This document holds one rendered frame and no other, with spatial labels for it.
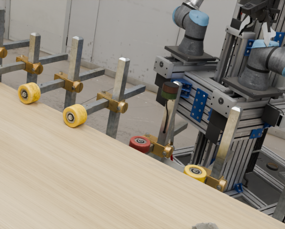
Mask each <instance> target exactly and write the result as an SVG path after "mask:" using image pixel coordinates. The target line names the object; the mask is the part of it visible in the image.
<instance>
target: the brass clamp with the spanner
mask: <svg viewBox="0 0 285 229"><path fill-rule="evenodd" d="M142 137H145V138H147V139H149V140H150V143H151V144H153V145H154V146H153V149H152V151H151V153H153V154H155V155H157V156H159V157H161V158H163V157H166V158H170V157H171V155H172V153H173V147H171V146H170V143H168V144H167V145H165V146H163V145H161V144H158V143H157V139H158V138H157V137H155V136H153V135H151V134H150V137H146V136H145V135H143V136H142Z"/></svg>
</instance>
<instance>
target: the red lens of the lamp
mask: <svg viewBox="0 0 285 229"><path fill-rule="evenodd" d="M162 90H164V91H165V92H168V93H172V94H175V93H178V90H179V87H177V88H173V87H169V86H166V85H165V84H164V83H163V87H162Z"/></svg>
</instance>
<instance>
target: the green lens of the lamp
mask: <svg viewBox="0 0 285 229"><path fill-rule="evenodd" d="M177 94H178V93H176V94H169V93H166V92H164V91H163V90H162V92H161V96H162V97H163V98H165V99H169V100H175V99H176V98H177Z"/></svg>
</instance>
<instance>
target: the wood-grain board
mask: <svg viewBox="0 0 285 229"><path fill-rule="evenodd" d="M202 222H203V223H210V222H212V223H215V224H216V225H217V227H218V228H219V229H285V224H284V223H282V222H280V221H278V220H276V219H274V218H272V217H270V216H268V215H266V214H265V213H262V212H260V211H258V210H256V209H255V208H253V207H250V206H248V205H246V204H245V203H243V202H241V201H238V200H236V199H234V198H232V197H230V196H228V195H226V194H224V193H222V192H220V191H218V190H216V189H214V188H212V187H210V186H208V185H206V184H204V183H202V182H200V181H198V180H196V179H194V178H192V177H190V176H188V175H186V174H184V173H182V172H180V171H178V170H176V169H174V168H172V167H170V166H168V165H166V164H164V163H162V162H160V161H158V160H156V159H154V158H152V157H150V156H148V155H146V154H144V153H142V152H140V151H138V150H136V149H134V148H132V147H130V146H128V145H126V144H124V143H122V142H120V141H118V140H116V139H114V138H112V137H110V136H108V135H106V134H103V133H101V132H99V131H97V130H95V129H93V128H91V127H89V126H87V125H85V124H80V125H78V126H76V127H69V126H68V125H67V124H66V123H65V121H64V119H63V113H61V112H59V111H57V110H55V109H53V108H51V107H49V106H47V105H45V104H43V103H41V102H39V101H35V102H32V103H29V104H25V103H23V102H22V101H21V100H20V99H19V96H18V91H17V90H15V89H13V88H11V87H9V86H7V85H5V84H3V83H1V82H0V229H192V226H195V225H196V224H197V223H202Z"/></svg>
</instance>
